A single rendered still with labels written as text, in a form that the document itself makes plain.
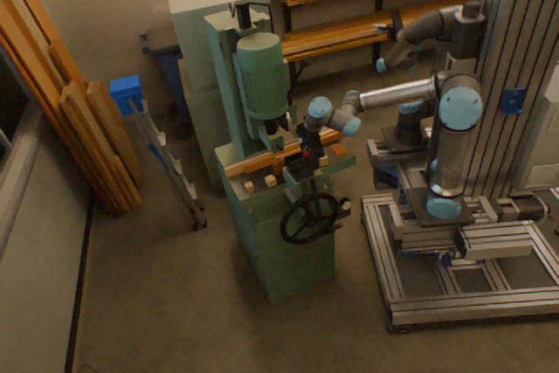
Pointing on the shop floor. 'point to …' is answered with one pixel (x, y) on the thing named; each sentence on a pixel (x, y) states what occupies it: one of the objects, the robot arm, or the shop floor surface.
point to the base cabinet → (283, 252)
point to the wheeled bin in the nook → (170, 49)
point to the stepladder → (156, 142)
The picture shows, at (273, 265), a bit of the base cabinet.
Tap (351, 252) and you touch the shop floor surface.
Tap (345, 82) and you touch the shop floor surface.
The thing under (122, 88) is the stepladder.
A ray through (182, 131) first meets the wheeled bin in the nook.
